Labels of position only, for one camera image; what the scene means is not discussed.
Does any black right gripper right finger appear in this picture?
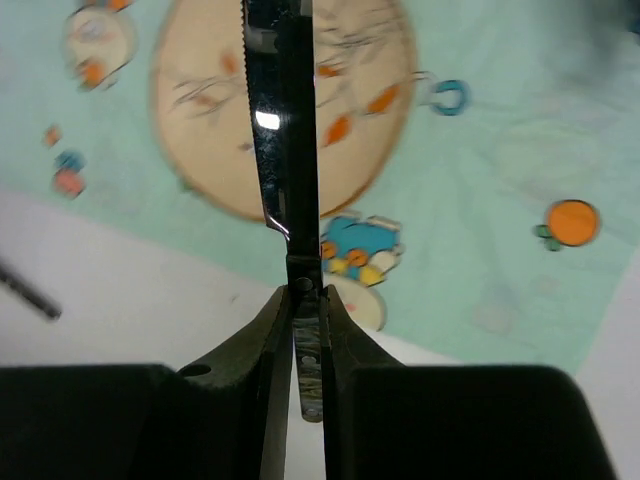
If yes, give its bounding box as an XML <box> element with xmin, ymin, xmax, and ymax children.
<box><xmin>320</xmin><ymin>287</ymin><xmax>616</xmax><ymax>479</ymax></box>

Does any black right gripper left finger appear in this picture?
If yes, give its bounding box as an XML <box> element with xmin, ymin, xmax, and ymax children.
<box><xmin>1</xmin><ymin>287</ymin><xmax>292</xmax><ymax>479</ymax></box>

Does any green cartoon print cloth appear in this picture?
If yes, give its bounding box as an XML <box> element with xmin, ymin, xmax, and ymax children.
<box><xmin>1</xmin><ymin>1</ymin><xmax>639</xmax><ymax>371</ymax></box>

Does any fork with black handle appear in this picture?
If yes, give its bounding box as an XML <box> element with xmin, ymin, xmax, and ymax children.
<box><xmin>0</xmin><ymin>260</ymin><xmax>62</xmax><ymax>321</ymax></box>

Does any round bird pattern plate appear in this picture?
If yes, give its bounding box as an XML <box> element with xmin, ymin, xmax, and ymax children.
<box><xmin>151</xmin><ymin>1</ymin><xmax>417</xmax><ymax>221</ymax></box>

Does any knife with patterned handle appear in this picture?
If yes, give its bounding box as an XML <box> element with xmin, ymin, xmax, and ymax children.
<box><xmin>241</xmin><ymin>1</ymin><xmax>323</xmax><ymax>423</ymax></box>

